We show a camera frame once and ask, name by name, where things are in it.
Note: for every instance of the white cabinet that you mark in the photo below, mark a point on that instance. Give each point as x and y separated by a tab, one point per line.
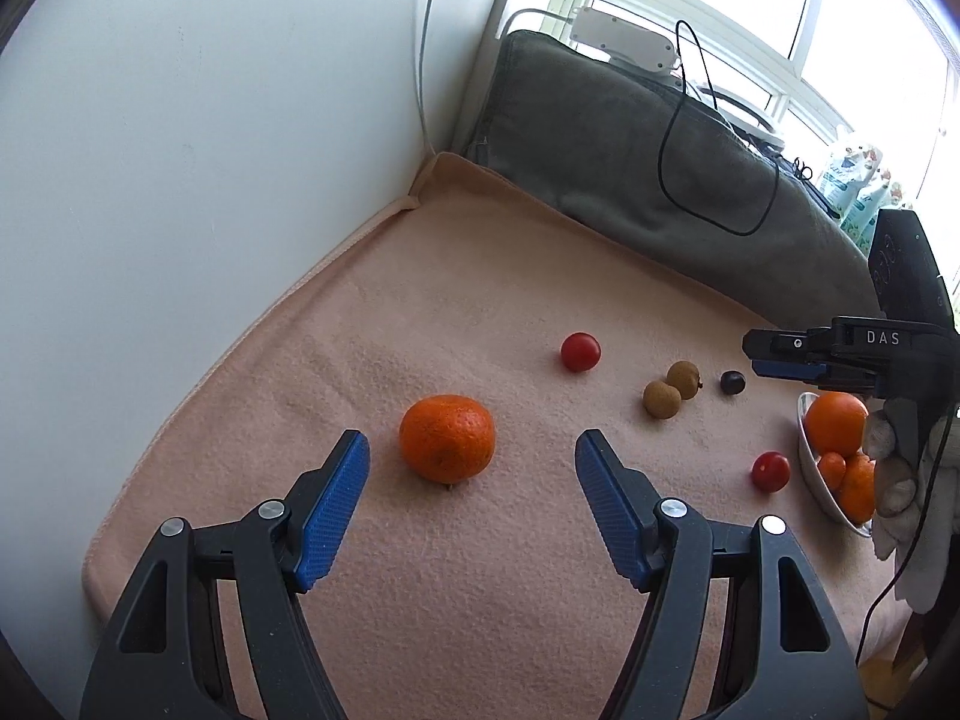
187	202

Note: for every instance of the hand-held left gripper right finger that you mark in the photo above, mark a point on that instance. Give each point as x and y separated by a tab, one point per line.
611	510

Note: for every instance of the small tangerine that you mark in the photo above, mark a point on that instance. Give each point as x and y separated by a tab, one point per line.
859	491
831	469

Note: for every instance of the smooth large orange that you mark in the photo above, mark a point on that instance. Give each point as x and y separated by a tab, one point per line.
835	421

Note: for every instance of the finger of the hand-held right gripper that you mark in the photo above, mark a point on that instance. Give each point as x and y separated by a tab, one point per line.
787	343
784	370

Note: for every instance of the dark purple grape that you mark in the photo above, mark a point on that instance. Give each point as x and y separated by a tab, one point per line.
733	382

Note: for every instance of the bumpy large orange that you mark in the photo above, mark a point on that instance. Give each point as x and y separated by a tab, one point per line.
448	439

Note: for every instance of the red cherry tomato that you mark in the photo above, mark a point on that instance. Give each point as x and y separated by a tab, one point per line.
580	352
771	472

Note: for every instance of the white power strip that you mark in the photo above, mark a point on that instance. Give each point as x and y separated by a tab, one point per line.
622	37

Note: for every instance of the brown longan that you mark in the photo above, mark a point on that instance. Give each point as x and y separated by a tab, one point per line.
683	379
661	399

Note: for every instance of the grey cushion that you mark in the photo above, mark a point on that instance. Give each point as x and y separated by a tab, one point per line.
600	150

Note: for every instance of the floral white bowl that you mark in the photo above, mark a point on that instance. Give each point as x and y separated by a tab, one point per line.
811	472

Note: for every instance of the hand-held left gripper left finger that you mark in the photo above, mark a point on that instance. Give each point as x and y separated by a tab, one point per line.
330	517

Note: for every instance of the pink blanket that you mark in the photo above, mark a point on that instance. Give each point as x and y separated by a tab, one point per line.
465	300

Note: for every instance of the person's right hand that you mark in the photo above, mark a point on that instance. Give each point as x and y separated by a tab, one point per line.
904	525

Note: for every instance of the white window frame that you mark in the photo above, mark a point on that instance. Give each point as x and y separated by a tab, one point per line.
712	37

